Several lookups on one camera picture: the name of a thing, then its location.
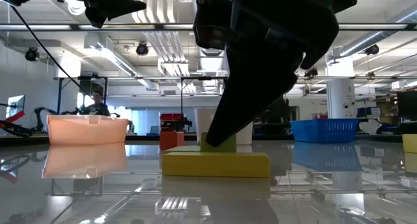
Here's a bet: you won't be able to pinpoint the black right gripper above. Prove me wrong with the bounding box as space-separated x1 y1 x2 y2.
205 0 358 148

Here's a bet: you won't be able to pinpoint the green wooden block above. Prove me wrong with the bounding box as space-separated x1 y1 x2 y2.
199 132 237 153

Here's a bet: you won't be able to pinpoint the long yellow wooden block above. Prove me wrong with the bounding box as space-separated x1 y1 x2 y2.
162 151 271 178

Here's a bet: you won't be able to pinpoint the red wooden block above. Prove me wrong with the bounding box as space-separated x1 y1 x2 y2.
159 130 185 151

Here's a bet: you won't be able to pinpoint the red storage bins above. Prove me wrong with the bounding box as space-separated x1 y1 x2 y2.
159 113 183 132

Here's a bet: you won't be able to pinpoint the blue plastic mesh basket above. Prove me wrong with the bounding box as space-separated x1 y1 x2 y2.
289 117 360 143

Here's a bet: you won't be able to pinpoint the white round column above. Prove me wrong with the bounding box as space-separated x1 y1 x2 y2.
326 56 356 119

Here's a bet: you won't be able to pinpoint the person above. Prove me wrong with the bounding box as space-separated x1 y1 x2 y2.
83 90 111 117

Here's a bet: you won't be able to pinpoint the blue storage bins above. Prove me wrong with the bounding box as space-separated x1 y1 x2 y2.
356 106 382 117

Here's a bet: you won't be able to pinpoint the translucent orange plastic bin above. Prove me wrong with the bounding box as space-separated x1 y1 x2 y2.
46 114 130 145

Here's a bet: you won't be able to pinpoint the silver framed screen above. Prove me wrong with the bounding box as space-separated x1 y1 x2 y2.
5 94 26 119

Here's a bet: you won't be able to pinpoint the red and black equipment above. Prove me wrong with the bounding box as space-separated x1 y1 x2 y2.
0 102 33 137

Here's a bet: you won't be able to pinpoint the black monitor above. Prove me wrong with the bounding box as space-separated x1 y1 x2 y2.
396 90 417 122

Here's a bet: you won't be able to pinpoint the silver spiral air duct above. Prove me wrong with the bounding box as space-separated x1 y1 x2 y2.
197 48 226 93
338 8 417 57

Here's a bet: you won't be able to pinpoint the black overhead frame beam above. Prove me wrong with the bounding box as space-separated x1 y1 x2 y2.
0 21 417 32

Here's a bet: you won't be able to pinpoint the white plastic bin with handle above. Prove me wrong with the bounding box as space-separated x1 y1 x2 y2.
194 107 255 145

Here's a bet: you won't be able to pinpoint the black background frame stand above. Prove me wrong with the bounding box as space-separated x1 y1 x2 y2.
180 75 228 117
57 74 109 116

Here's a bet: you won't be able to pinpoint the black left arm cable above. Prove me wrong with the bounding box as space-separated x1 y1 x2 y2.
8 2 110 117

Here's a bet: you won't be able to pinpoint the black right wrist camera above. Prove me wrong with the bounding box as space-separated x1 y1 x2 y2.
193 0 235 51

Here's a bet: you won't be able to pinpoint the black aluminium table frame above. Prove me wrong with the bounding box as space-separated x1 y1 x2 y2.
0 132 417 145

